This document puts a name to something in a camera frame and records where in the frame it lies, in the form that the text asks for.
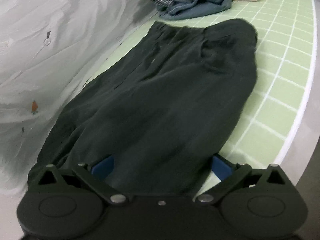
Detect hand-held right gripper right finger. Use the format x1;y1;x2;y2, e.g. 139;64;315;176
196;154;292;203

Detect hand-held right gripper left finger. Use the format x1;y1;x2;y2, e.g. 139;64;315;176
29;155;128;204

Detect black pants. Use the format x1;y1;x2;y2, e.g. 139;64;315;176
27;17;258;197

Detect green grid mat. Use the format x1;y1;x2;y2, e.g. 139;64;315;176
82;0;317;189

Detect carrot print grey sheet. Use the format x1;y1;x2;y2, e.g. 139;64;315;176
0;0;162;197

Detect blue denim garment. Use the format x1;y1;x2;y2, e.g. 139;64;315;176
158;0;233;22

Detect checked garment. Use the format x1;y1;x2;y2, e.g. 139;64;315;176
149;0;176;7

